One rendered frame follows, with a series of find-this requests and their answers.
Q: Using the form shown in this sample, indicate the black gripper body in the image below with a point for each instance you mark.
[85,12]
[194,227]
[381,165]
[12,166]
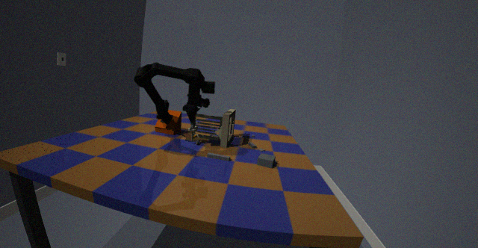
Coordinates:
[191,106]

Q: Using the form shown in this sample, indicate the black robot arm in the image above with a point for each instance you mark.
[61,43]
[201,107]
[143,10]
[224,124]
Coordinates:
[192,76]

